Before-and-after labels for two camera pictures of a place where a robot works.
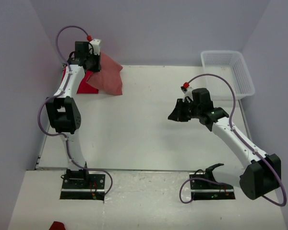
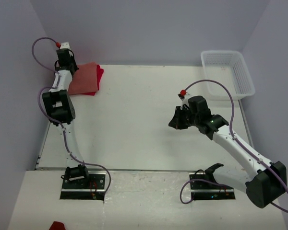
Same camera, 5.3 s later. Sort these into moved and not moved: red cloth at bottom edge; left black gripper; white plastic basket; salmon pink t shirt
Moved: salmon pink t shirt; left black gripper
Not moved: white plastic basket; red cloth at bottom edge
